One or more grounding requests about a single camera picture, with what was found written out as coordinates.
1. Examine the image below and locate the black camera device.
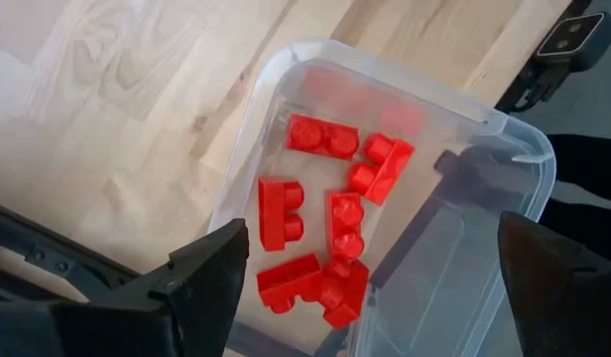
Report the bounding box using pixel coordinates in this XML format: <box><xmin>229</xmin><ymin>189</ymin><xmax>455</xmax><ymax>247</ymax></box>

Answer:
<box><xmin>496</xmin><ymin>10</ymin><xmax>611</xmax><ymax>115</ymax></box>

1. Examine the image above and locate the red toy block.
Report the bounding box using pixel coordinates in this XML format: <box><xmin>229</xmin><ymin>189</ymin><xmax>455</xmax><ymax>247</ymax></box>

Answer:
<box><xmin>318</xmin><ymin>257</ymin><xmax>371</xmax><ymax>329</ymax></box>
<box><xmin>285</xmin><ymin>113</ymin><xmax>361</xmax><ymax>162</ymax></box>
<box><xmin>256</xmin><ymin>253</ymin><xmax>324</xmax><ymax>315</ymax></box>
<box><xmin>326</xmin><ymin>191</ymin><xmax>366</xmax><ymax>261</ymax></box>
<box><xmin>346</xmin><ymin>132</ymin><xmax>417</xmax><ymax>207</ymax></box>
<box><xmin>257</xmin><ymin>178</ymin><xmax>306</xmax><ymax>253</ymax></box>

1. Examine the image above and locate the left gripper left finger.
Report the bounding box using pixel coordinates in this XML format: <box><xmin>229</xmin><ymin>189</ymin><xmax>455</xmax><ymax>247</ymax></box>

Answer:
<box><xmin>0</xmin><ymin>217</ymin><xmax>250</xmax><ymax>357</ymax></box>

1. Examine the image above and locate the clear plastic bin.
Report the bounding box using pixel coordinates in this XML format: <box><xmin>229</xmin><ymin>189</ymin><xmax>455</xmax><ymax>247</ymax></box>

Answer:
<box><xmin>208</xmin><ymin>38</ymin><xmax>557</xmax><ymax>357</ymax></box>

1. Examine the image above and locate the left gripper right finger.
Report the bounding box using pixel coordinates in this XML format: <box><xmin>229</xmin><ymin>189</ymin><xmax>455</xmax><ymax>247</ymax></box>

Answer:
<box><xmin>497</xmin><ymin>210</ymin><xmax>611</xmax><ymax>357</ymax></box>

